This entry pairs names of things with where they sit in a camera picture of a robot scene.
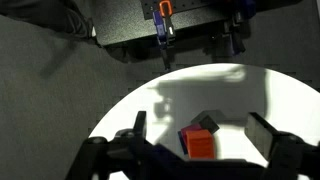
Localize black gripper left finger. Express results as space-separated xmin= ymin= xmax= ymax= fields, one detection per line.
xmin=64 ymin=110 xmax=158 ymax=180

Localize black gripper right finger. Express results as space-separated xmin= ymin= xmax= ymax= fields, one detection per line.
xmin=244 ymin=112 xmax=320 ymax=180

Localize orange block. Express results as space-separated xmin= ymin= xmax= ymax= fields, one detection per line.
xmin=185 ymin=129 xmax=216 ymax=160

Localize blue block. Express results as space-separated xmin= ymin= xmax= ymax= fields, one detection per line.
xmin=177 ymin=130 xmax=190 ymax=156

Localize magenta block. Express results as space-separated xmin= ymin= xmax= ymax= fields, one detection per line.
xmin=180 ymin=123 xmax=204 ymax=148

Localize grey block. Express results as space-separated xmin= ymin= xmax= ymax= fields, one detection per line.
xmin=190 ymin=112 xmax=221 ymax=135

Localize purple black clamp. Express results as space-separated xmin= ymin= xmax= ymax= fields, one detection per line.
xmin=222 ymin=0 xmax=258 ymax=57
xmin=152 ymin=0 xmax=177 ymax=71

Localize blue and red clamps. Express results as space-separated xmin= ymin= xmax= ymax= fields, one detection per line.
xmin=90 ymin=0 xmax=242 ymax=48

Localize black fabric bundle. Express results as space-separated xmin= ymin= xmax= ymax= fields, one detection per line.
xmin=0 ymin=0 xmax=95 ymax=38

